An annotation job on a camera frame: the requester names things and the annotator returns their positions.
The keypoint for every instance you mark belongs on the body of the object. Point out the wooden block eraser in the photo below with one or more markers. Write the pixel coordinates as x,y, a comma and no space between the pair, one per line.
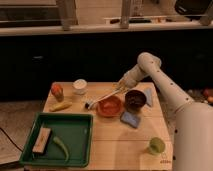
41,140

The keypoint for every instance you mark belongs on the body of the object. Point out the green cup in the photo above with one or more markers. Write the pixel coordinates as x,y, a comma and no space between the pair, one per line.
156,146

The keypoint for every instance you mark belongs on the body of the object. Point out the dark brown bowl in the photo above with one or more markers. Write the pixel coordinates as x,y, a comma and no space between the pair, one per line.
135,100

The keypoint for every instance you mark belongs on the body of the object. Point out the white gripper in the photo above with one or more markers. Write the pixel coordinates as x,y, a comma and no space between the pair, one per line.
126,82

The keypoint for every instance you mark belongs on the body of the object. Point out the green plastic tray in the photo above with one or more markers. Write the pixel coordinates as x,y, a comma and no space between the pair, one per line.
68,144

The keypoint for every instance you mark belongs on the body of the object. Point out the white handled dish brush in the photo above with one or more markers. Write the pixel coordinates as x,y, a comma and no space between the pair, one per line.
90,104

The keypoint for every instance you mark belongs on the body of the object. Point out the blue sponge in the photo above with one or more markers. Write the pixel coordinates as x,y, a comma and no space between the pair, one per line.
130,119

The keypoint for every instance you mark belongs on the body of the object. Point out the green chili pepper toy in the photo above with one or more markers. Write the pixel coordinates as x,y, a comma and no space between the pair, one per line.
63,147

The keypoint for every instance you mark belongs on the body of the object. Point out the white small cup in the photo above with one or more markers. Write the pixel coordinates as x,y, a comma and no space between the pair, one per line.
80,86

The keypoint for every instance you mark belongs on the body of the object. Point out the red bowl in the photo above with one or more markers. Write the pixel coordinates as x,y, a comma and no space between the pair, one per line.
110,107

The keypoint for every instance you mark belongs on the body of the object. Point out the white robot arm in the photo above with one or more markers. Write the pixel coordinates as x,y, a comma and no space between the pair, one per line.
193,140

